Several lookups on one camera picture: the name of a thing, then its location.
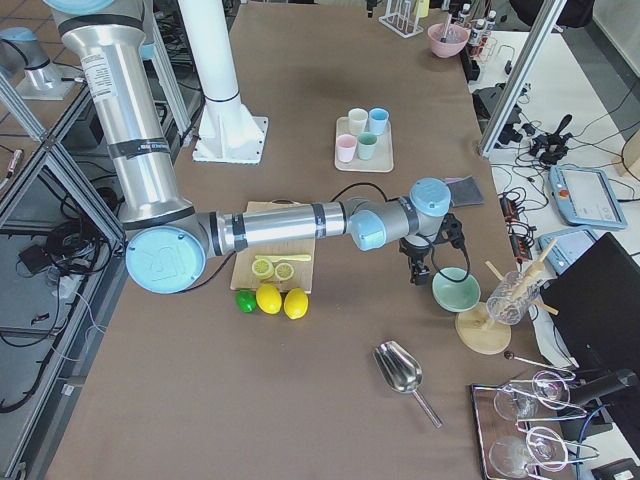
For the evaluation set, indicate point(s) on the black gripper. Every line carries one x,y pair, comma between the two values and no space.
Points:
414,249

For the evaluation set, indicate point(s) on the green cup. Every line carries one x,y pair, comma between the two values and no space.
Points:
366,145

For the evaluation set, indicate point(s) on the pink cup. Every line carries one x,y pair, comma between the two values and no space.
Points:
345,148

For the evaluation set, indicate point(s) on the blue cup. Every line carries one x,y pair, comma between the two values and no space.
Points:
377,120

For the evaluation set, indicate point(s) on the cream white cup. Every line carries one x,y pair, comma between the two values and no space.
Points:
357,120

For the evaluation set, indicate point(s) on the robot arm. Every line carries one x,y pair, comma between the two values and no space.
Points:
169,242

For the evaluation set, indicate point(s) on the beige rabbit tray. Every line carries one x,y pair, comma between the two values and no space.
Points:
381,160

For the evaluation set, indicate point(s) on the green bowl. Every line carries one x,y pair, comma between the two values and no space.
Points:
455,290

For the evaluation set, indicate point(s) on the wooden cup stand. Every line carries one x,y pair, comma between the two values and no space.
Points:
486,336

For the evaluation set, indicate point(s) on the clear glass cup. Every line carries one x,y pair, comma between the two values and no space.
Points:
512,298

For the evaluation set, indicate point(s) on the metal scoop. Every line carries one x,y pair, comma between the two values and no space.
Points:
403,374

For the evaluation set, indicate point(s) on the grey cloth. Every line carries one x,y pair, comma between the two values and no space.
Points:
464,192

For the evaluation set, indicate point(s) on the yellow lemon lower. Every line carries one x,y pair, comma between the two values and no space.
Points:
296,304

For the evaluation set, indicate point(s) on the yellow lemon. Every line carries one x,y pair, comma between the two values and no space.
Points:
269,299
296,304

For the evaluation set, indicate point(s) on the yellow plastic knife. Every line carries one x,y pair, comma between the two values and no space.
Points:
285,258

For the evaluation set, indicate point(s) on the lemon slice lower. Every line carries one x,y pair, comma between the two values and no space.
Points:
284,271

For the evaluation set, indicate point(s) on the lemon slice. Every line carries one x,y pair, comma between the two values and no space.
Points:
284,271
262,269

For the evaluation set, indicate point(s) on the yellow lemon upper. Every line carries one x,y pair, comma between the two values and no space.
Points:
269,299

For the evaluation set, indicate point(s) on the wine glass upper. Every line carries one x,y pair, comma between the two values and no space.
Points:
520,399

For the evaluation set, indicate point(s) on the wine glass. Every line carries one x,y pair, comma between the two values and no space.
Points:
520,399
541,449

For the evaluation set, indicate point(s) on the lemon slice upper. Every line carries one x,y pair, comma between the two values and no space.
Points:
262,269

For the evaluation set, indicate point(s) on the green lime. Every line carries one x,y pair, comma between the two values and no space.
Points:
246,301

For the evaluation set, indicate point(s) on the black monitor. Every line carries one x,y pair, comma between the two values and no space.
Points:
598,302

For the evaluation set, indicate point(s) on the teach pendant tablet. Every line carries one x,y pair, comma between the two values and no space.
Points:
584,196

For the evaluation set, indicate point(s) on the wine glass lower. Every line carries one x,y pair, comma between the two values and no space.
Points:
541,449

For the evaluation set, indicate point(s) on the metal muddler in bowl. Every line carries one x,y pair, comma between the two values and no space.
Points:
445,28

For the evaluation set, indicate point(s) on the pink bowl with ice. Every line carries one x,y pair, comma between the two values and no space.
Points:
456,39

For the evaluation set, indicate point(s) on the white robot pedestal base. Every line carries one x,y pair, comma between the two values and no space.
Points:
228,132

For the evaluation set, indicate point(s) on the white wire rack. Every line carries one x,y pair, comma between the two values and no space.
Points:
403,17

